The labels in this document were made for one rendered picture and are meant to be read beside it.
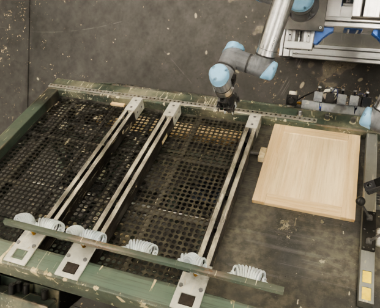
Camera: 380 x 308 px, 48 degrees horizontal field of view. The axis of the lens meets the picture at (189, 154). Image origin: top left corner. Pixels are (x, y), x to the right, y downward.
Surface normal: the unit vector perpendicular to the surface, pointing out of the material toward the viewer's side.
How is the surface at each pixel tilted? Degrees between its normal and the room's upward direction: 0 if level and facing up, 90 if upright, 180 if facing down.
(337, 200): 57
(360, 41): 0
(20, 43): 0
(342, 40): 0
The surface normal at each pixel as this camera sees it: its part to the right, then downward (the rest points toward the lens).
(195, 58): -0.31, 0.15
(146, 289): -0.07, -0.74
